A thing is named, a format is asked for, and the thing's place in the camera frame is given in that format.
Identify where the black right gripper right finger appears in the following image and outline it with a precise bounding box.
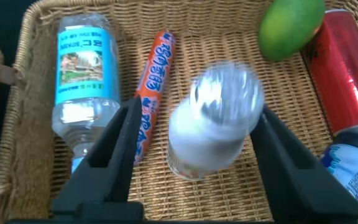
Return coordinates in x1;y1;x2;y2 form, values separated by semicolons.
249;105;358;223

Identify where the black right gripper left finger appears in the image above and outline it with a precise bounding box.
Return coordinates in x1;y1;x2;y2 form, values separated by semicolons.
50;96;144;217

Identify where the white milk drink bottle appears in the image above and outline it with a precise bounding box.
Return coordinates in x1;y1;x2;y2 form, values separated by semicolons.
166;60;265;181

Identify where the orange sausage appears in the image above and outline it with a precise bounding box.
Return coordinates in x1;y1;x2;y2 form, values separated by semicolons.
134;29;177;166

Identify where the wicker basket with food items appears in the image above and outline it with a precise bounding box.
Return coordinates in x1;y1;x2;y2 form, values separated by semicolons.
0;0;358;223

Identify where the jar with dark blue cap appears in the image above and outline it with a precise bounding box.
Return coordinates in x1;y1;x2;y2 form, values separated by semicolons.
318;132;358;206

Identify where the water bottle with blue label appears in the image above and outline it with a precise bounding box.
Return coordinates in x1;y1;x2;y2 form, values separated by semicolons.
51;12;121;174

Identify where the red drink can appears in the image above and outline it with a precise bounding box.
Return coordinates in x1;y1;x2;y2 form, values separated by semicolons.
303;8;358;138

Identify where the green mango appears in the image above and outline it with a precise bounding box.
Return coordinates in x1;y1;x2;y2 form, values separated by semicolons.
257;0;326;62

